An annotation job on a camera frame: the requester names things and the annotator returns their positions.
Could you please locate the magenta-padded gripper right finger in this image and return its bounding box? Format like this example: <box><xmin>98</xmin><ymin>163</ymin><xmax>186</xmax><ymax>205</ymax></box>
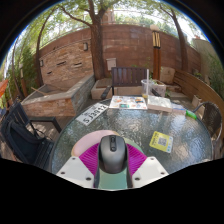
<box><xmin>125</xmin><ymin>143</ymin><xmax>170</xmax><ymax>189</ymax></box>

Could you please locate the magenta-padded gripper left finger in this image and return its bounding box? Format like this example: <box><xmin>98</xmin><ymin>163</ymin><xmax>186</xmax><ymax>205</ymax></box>
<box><xmin>55</xmin><ymin>142</ymin><xmax>101</xmax><ymax>189</ymax></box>

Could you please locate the grey computer mouse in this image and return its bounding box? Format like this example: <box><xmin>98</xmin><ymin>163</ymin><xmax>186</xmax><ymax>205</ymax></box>
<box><xmin>98</xmin><ymin>134</ymin><xmax>129</xmax><ymax>175</ymax></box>

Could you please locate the round green mouse pad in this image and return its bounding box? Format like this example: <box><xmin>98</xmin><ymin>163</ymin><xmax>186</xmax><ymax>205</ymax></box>
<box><xmin>70</xmin><ymin>129</ymin><xmax>146</xmax><ymax>191</ymax></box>

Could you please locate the yellow printed card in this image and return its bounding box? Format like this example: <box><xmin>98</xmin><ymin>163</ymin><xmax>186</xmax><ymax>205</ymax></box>
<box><xmin>148</xmin><ymin>130</ymin><xmax>175</xmax><ymax>154</ymax></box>

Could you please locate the black slatted chair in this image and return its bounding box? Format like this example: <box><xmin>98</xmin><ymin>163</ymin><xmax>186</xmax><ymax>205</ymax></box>
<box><xmin>0</xmin><ymin>101</ymin><xmax>63</xmax><ymax>171</ymax></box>

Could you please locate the white licence plate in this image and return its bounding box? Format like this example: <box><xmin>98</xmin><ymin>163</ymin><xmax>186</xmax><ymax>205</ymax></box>
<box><xmin>75</xmin><ymin>102</ymin><xmax>110</xmax><ymax>127</ymax></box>

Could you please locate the small pale booklet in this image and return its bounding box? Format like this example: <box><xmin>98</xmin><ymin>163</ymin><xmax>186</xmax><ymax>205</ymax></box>
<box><xmin>171</xmin><ymin>103</ymin><xmax>188</xmax><ymax>116</ymax></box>

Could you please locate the green tube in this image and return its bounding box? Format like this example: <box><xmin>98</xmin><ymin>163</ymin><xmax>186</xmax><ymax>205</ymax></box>
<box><xmin>185</xmin><ymin>109</ymin><xmax>198</xmax><ymax>120</ymax></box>

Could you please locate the colourful printed magazine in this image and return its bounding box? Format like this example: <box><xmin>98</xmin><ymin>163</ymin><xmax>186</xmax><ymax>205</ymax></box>
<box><xmin>108</xmin><ymin>95</ymin><xmax>148</xmax><ymax>111</ymax></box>

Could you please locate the stone raised garden bed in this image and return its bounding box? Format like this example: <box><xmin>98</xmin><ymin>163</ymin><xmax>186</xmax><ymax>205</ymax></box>
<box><xmin>20</xmin><ymin>73</ymin><xmax>96</xmax><ymax>118</ymax></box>

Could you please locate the brown wicker chair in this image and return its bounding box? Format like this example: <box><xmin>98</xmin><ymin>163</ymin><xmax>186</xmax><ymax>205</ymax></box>
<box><xmin>192</xmin><ymin>101</ymin><xmax>223</xmax><ymax>158</ymax></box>

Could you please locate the white planter box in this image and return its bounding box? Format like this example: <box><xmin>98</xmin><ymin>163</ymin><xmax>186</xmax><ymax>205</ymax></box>
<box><xmin>149</xmin><ymin>79</ymin><xmax>167</xmax><ymax>98</ymax></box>

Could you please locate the clear plastic cup with straw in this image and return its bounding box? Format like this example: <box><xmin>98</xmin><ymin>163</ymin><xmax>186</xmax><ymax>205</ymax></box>
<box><xmin>140</xmin><ymin>68</ymin><xmax>154</xmax><ymax>100</ymax></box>

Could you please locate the concrete planter box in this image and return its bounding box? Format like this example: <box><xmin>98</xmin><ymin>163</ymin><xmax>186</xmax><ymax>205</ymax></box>
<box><xmin>90</xmin><ymin>77</ymin><xmax>143</xmax><ymax>101</ymax></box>

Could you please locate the curved wooden bench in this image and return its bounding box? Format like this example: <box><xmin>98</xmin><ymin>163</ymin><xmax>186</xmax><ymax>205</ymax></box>
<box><xmin>173</xmin><ymin>69</ymin><xmax>224</xmax><ymax>134</ymax></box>

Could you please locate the beige stone block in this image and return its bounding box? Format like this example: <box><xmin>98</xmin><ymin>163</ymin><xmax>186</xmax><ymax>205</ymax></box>
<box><xmin>159</xmin><ymin>65</ymin><xmax>176</xmax><ymax>85</ymax></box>

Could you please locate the dark wooden chair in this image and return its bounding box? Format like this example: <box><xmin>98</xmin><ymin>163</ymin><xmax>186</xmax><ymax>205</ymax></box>
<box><xmin>100</xmin><ymin>66</ymin><xmax>150</xmax><ymax>100</ymax></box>

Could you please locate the thin leaning tree trunk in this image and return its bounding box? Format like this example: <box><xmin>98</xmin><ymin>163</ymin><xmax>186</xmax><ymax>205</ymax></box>
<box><xmin>34</xmin><ymin>6</ymin><xmax>58</xmax><ymax>88</ymax></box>

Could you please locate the thick forked tree trunk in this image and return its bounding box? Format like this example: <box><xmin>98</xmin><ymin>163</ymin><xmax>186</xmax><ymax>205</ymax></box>
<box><xmin>59</xmin><ymin>0</ymin><xmax>118</xmax><ymax>81</ymax></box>

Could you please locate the slim dark tree trunk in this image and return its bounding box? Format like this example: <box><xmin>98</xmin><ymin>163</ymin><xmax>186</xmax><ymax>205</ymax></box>
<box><xmin>159</xmin><ymin>3</ymin><xmax>189</xmax><ymax>73</ymax></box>

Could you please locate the grey wall utility box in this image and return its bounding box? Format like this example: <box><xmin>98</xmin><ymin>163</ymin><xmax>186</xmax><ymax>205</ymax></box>
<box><xmin>105</xmin><ymin>57</ymin><xmax>118</xmax><ymax>72</ymax></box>

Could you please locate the wooden garden lamp post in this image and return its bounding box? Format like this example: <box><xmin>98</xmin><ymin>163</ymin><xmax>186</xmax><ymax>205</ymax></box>
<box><xmin>149</xmin><ymin>23</ymin><xmax>162</xmax><ymax>81</ymax></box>

